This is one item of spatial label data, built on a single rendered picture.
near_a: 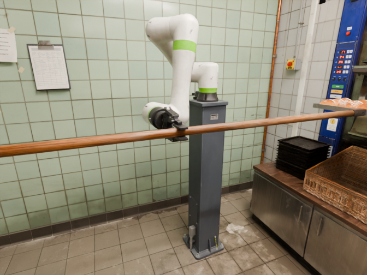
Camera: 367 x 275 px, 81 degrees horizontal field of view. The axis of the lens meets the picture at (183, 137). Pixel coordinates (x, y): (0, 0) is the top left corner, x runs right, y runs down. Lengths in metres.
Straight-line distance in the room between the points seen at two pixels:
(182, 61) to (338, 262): 1.49
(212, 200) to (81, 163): 1.15
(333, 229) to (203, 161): 0.89
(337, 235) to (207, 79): 1.23
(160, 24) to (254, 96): 1.56
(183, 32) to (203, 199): 1.11
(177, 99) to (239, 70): 1.38
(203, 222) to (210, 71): 1.10
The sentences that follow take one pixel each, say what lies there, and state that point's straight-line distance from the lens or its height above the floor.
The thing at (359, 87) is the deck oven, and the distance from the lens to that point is 2.08.
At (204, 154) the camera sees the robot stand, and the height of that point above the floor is 0.85.
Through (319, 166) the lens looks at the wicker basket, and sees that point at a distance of 1.83.
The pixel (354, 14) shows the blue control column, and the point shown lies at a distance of 2.14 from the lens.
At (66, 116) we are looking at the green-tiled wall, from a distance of 1.96.
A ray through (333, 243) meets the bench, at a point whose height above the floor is 0.38.
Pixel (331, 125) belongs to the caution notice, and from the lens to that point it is 2.15.
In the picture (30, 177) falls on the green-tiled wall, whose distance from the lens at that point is 2.15.
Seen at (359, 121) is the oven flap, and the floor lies 1.03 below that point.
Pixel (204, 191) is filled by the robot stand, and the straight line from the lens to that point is 1.61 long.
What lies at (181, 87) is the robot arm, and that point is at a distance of 1.06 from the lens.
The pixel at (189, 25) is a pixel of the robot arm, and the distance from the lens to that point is 1.12.
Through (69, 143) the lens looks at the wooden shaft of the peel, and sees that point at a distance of 0.67.
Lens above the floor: 1.39
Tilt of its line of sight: 17 degrees down
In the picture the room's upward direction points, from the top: straight up
